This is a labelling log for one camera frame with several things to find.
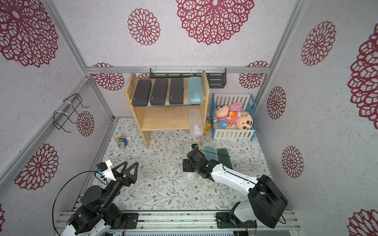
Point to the black pencil case left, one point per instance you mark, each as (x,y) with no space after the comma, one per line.
(142,93)

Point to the teal pencil case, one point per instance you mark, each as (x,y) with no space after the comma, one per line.
(210,153)

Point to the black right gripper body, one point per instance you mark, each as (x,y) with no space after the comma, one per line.
(187,166)

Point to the light teal case top shelf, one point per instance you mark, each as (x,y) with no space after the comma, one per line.
(195,90)

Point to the clear pencil case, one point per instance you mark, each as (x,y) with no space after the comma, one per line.
(196,127)
(188,176)

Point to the black wire wall hanger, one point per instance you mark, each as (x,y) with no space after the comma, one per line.
(72,103)

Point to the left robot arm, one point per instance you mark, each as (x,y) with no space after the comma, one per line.
(98,213)

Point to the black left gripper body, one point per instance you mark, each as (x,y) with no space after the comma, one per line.
(126,182)

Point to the plush doll blue pants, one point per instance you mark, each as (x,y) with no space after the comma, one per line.
(221,116)

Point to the wooden two-tier shelf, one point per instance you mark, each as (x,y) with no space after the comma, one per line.
(168,117)

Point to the black pencil case right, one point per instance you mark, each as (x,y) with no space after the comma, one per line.
(176,93)

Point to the grey plush toy keychain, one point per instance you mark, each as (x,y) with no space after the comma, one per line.
(122,141)

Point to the black pencil case middle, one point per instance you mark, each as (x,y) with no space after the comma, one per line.
(158,95)

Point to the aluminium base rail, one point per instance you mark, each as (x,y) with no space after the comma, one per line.
(175,221)

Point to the dark green pencil case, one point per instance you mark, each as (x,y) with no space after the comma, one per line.
(224,157)

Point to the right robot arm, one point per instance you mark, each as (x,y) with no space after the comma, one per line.
(266,203)

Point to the blue white toy crib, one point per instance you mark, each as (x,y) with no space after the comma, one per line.
(249,107)

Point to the pink plush pillow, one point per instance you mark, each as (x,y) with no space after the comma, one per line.
(235,107)

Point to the black wall rack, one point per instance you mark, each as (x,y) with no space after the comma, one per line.
(215,80)

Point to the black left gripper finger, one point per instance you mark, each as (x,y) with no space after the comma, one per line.
(118,171)
(132,170)

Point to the black pencil case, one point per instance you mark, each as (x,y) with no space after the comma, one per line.
(176,93)
(158,95)
(142,93)

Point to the plush doll orange striped shirt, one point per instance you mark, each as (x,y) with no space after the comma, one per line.
(236,120)

